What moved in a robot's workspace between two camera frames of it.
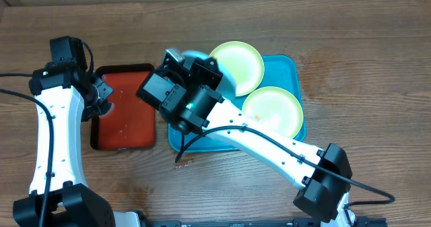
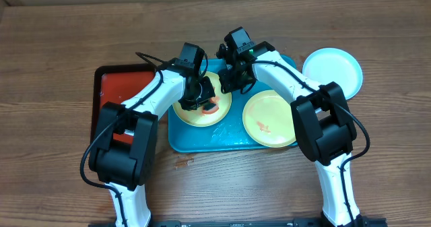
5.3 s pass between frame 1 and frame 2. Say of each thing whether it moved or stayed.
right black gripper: moved
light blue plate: moved
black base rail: stayed
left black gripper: moved
